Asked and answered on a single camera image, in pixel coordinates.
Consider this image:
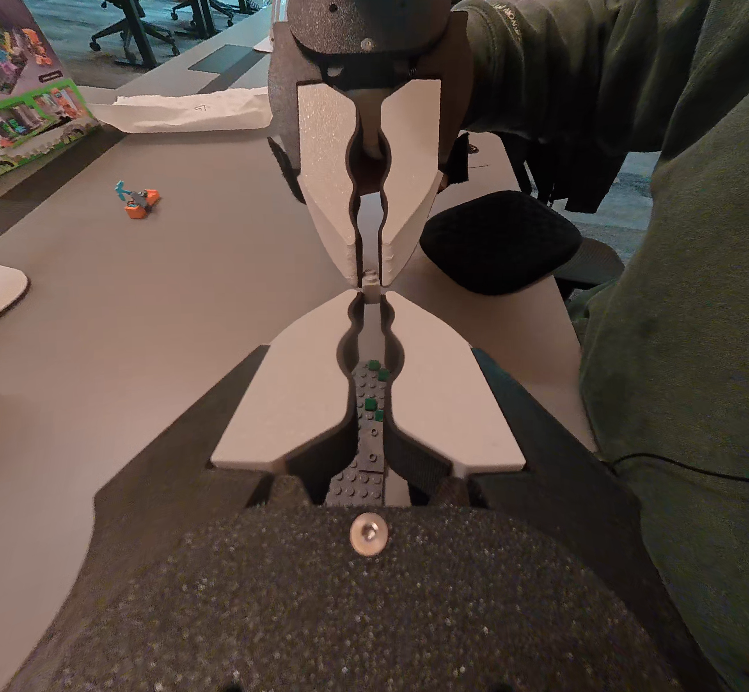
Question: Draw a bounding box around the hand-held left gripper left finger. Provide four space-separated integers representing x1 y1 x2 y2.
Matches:
208 289 362 504

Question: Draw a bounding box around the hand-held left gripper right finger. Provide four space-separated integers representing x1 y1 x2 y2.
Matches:
382 291 527 502

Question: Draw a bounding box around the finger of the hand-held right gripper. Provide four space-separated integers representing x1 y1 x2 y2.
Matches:
378 79 445 288
297 82 360 288

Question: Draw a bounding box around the grey green toy brick build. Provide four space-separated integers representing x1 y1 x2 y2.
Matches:
327 358 392 508

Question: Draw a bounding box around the person's right forearm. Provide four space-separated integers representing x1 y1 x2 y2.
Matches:
451 0 665 148

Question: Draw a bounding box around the grey desk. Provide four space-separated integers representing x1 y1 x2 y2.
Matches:
0 7 598 669

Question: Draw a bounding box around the person's right hand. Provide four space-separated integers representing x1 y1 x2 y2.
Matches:
353 89 392 163

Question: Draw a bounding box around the black mesh chair armrest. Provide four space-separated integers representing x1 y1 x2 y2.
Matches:
419 190 585 296

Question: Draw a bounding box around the white crumpled paper bag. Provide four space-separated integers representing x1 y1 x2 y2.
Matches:
92 88 271 133

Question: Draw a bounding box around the orange teal toy figure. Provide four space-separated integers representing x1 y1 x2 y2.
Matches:
115 180 163 221

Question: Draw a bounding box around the person's green sweatshirt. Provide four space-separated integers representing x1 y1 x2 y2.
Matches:
564 0 749 692

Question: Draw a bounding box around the green toy set box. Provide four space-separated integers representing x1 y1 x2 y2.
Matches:
0 0 101 176

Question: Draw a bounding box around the white monitor stand base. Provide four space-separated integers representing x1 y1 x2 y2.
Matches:
0 265 30 314

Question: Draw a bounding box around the dark desk cable cover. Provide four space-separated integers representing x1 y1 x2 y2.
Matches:
188 44 265 77

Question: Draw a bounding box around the thin black cable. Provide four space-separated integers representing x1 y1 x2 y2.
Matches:
597 451 749 481

